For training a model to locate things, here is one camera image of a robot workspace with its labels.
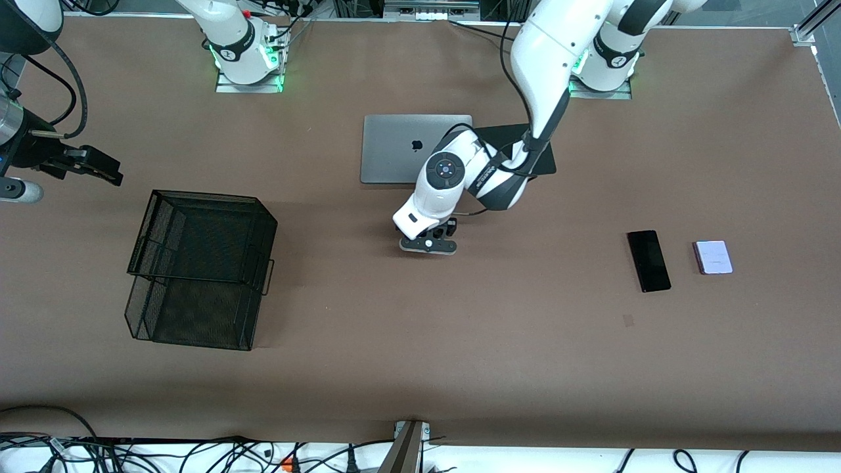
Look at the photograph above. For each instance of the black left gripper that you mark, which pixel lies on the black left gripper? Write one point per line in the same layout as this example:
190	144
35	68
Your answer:
449	228

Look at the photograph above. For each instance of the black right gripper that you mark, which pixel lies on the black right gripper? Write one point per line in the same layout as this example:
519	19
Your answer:
41	153

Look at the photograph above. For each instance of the long black smartphone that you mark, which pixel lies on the long black smartphone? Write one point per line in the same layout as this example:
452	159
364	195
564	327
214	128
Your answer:
649	261

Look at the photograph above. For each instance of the lavender flip phone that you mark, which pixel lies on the lavender flip phone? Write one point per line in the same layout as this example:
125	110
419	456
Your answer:
714	257

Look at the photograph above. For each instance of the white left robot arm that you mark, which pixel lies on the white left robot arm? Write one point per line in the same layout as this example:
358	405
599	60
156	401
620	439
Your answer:
558	52

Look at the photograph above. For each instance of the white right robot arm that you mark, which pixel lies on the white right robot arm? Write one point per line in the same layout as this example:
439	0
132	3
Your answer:
236	39

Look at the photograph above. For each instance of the grey closed laptop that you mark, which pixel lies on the grey closed laptop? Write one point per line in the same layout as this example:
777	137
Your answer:
387	151

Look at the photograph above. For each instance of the black mouse pad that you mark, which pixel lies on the black mouse pad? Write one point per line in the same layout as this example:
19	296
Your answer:
548	164

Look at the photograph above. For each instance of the black mesh two-tier tray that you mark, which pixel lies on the black mesh two-tier tray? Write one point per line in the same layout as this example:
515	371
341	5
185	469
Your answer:
197	309

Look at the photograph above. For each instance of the white power strip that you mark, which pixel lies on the white power strip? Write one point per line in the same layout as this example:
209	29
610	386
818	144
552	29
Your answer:
430	14

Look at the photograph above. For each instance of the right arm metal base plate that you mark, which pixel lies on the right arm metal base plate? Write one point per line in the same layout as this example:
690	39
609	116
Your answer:
230	88

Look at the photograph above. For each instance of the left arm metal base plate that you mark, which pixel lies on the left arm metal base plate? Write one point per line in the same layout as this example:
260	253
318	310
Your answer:
621	95

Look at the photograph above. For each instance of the aluminium table leg bracket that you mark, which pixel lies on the aluminium table leg bracket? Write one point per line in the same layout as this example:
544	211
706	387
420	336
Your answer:
404	453

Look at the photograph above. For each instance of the aluminium frame rail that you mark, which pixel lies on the aluminium frame rail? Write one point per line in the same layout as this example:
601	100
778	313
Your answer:
803	33

